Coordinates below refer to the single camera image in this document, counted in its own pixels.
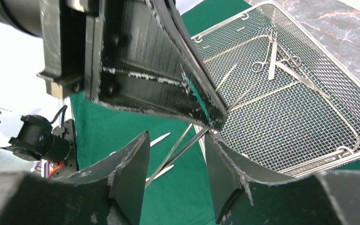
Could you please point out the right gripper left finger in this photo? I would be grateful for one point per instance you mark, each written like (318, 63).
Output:
(109, 192)

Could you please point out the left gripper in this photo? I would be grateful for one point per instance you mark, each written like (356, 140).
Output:
(141, 59)

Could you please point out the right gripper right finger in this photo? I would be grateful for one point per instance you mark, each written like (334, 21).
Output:
(246, 193)

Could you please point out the green surgical cloth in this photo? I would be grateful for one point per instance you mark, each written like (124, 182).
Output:
(181, 196)

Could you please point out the metal mesh instrument tray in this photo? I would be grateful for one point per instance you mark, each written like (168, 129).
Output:
(282, 124)

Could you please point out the pointed steel tweezers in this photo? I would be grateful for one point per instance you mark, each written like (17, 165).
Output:
(156, 154)

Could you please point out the steel forceps near tray edge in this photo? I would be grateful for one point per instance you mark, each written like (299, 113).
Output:
(282, 54)

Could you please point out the flat steel scalpel handle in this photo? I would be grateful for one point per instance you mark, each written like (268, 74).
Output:
(301, 79)

